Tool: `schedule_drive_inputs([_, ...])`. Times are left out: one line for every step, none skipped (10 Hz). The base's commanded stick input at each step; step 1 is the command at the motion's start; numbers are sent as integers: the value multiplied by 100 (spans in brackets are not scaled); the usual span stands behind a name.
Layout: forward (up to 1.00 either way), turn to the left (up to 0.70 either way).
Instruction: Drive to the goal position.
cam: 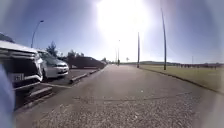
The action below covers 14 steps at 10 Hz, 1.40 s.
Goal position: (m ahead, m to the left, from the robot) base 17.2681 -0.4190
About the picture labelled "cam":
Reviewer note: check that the white car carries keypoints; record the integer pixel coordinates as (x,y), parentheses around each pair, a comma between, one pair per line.
(20,66)

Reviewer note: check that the curved street lamp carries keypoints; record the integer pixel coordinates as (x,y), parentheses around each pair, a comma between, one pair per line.
(33,35)

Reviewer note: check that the grey asphalt path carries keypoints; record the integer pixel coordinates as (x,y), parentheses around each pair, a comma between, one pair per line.
(126,90)

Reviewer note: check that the asphalt car park ground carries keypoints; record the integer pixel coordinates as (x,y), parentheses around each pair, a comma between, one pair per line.
(78,72)

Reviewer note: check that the concrete kerb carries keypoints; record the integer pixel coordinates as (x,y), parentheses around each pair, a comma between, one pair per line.
(78,78)

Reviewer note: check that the row of trees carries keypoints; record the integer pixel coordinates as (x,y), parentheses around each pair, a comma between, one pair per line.
(51,49)

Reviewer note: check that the grass field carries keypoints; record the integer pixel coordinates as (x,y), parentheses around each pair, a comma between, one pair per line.
(186,73)

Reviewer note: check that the distant street lamp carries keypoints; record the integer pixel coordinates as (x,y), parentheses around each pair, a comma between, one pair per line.
(118,53)

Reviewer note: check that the tall thin pole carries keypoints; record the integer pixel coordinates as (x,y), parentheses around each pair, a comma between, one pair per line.
(138,50)
(164,43)

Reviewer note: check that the distant tree line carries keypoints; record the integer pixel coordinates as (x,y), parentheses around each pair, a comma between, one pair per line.
(156,62)

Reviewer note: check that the silver car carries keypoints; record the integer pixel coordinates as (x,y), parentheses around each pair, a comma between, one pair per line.
(55,66)

